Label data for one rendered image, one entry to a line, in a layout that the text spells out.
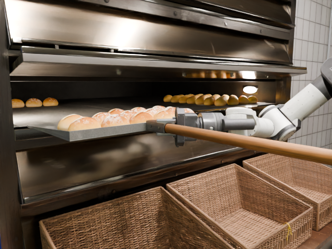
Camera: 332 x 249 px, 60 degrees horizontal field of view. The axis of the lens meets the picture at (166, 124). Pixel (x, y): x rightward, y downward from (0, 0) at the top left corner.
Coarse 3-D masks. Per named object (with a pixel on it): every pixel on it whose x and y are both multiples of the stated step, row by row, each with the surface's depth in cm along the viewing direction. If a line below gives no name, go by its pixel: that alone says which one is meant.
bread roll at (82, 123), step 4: (76, 120) 82; (80, 120) 81; (84, 120) 82; (88, 120) 82; (92, 120) 83; (96, 120) 85; (72, 124) 81; (76, 124) 80; (80, 124) 81; (84, 124) 81; (88, 124) 82; (92, 124) 83; (96, 124) 84; (68, 128) 81; (72, 128) 80; (76, 128) 80; (80, 128) 80; (84, 128) 81; (88, 128) 81
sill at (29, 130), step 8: (272, 104) 203; (200, 112) 153; (208, 112) 157; (216, 112) 161; (224, 112) 166; (256, 112) 188; (16, 128) 98; (24, 128) 98; (32, 128) 99; (16, 136) 96; (24, 136) 98; (32, 136) 99; (40, 136) 101; (48, 136) 103
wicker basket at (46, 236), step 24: (144, 192) 129; (168, 192) 131; (72, 216) 108; (120, 216) 120; (144, 216) 127; (168, 216) 132; (192, 216) 119; (48, 240) 94; (72, 240) 107; (120, 240) 118; (144, 240) 126; (168, 240) 133; (192, 240) 121; (216, 240) 109
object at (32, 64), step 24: (24, 72) 95; (48, 72) 99; (72, 72) 103; (96, 72) 108; (144, 72) 120; (168, 72) 127; (192, 72) 134; (216, 72) 143; (240, 72) 153; (264, 72) 164; (288, 72) 179
